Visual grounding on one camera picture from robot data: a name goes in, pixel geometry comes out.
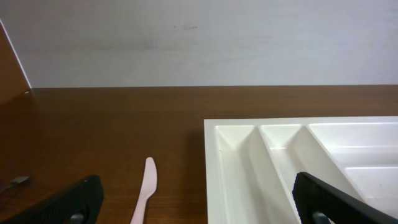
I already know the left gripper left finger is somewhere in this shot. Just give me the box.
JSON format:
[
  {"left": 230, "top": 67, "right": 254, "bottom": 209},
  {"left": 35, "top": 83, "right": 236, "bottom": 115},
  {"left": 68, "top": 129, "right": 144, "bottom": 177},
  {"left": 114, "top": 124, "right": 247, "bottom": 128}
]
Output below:
[{"left": 1, "top": 175, "right": 104, "bottom": 224}]

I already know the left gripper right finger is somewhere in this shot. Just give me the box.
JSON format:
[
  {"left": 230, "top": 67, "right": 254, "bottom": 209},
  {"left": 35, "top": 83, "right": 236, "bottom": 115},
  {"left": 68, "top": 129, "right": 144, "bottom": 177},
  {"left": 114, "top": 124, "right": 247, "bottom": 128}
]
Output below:
[{"left": 292, "top": 172, "right": 397, "bottom": 224}]

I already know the pink plastic knife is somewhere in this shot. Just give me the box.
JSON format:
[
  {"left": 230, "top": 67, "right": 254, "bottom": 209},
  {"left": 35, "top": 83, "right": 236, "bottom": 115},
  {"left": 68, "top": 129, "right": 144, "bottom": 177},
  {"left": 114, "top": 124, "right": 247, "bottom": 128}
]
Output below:
[{"left": 130, "top": 157, "right": 157, "bottom": 224}]

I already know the white plastic cutlery tray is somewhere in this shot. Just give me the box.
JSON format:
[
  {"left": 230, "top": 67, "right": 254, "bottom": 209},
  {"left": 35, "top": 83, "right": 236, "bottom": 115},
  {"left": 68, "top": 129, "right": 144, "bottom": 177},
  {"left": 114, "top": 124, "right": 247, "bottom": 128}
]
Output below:
[{"left": 204, "top": 116, "right": 397, "bottom": 223}]

